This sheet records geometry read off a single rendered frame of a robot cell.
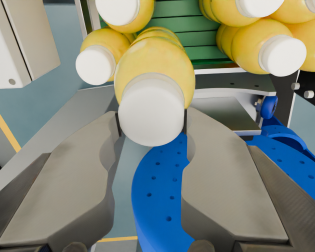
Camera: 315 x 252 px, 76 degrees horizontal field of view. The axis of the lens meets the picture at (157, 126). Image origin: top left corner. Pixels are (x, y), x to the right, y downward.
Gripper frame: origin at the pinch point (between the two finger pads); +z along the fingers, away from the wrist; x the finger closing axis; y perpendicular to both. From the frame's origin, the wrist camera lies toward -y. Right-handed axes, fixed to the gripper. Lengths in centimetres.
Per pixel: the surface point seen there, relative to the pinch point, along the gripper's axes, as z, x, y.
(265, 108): 21.7, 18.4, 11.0
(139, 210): 5.3, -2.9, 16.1
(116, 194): 120, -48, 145
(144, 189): 8.5, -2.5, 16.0
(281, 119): 104, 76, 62
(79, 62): 11.2, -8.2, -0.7
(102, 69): 11.3, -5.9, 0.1
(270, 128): 62, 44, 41
